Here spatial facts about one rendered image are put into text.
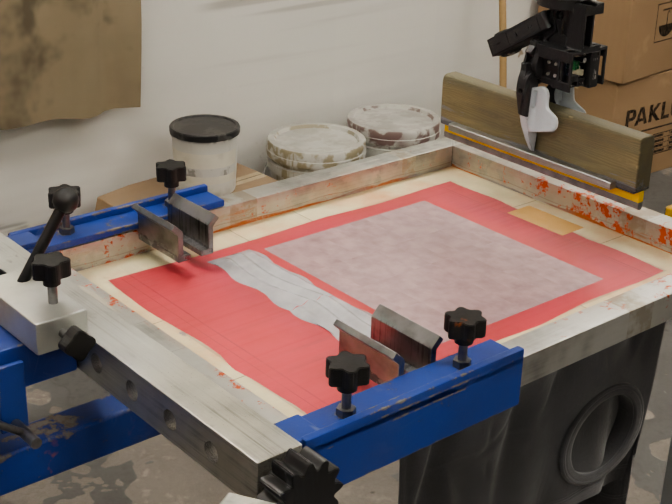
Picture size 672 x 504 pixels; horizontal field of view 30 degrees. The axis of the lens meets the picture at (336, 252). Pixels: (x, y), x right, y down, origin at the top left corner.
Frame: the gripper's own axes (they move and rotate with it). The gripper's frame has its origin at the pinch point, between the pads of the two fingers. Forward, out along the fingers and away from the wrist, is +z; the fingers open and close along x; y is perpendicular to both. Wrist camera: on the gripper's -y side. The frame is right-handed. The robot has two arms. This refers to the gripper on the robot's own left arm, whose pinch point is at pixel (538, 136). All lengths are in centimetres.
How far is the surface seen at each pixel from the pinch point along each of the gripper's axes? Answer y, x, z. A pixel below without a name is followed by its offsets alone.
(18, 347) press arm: 3, -80, 6
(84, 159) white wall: -200, 38, 70
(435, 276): 3.1, -21.6, 14.0
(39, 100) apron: -195, 22, 48
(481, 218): -7.2, -2.4, 14.0
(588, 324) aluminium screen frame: 28.2, -21.7, 10.6
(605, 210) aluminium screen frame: 5.4, 9.7, 11.5
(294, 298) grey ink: -1.8, -41.1, 13.4
